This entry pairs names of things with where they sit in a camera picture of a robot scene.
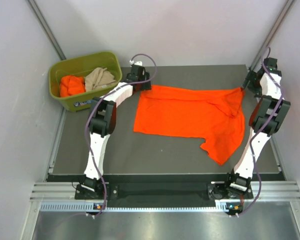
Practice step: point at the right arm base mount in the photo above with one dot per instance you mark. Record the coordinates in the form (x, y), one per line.
(235, 187)

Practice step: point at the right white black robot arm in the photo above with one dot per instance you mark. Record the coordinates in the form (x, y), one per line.
(265, 120)

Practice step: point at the orange shirt in bin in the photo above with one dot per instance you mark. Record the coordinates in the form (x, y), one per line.
(71, 85)

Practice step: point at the olive green plastic bin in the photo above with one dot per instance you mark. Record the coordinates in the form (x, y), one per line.
(80, 67)

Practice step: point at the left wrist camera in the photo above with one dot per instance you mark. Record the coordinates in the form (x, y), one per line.
(137, 73)

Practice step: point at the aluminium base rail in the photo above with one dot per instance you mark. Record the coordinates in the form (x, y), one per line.
(59, 197)

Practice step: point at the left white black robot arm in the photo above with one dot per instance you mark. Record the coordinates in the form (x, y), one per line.
(102, 121)

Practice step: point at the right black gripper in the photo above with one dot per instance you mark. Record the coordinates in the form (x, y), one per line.
(250, 75)

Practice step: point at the beige shirt in bin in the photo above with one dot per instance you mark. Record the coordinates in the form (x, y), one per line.
(99, 78)

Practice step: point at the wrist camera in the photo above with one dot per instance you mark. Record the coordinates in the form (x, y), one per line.
(270, 64)
(137, 73)

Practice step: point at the black centre mounting plate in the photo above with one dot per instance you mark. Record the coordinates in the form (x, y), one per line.
(159, 195)

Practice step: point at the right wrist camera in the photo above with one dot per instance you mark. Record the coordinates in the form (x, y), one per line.
(270, 64)

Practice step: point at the orange t-shirt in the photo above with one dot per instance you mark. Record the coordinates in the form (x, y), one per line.
(216, 116)

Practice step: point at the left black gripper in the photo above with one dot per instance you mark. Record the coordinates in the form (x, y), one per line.
(145, 86)

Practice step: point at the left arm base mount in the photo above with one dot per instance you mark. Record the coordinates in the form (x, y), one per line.
(89, 189)

